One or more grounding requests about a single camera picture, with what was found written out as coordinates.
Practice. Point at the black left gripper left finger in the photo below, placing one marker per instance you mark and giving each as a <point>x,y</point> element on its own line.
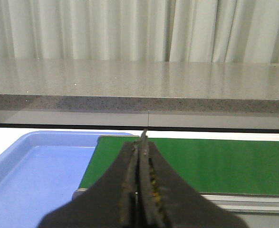
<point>109,203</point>

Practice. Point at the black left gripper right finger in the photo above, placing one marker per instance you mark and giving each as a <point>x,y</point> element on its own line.
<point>169,202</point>

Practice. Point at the green conveyor belt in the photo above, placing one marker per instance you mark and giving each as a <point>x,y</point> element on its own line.
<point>224,166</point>

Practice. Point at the blue plastic tray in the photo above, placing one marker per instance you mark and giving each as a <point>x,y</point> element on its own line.
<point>39,172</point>

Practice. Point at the grey stone counter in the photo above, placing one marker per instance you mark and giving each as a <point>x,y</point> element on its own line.
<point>126,93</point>

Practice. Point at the white pleated curtain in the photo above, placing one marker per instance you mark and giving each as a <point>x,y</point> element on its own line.
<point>154,30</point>

